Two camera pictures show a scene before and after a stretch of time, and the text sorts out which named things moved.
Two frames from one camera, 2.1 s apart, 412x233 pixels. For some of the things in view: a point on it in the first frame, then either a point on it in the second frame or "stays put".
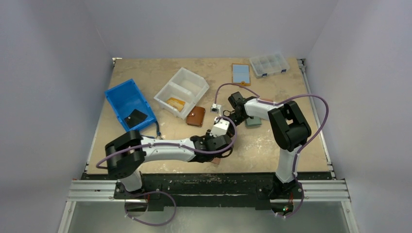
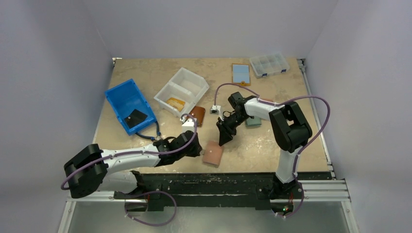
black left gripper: x=223 y=142 to x=192 y=147
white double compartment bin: x=179 y=95 stays put
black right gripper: x=233 y=113 stays put
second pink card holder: x=267 y=99 stays put
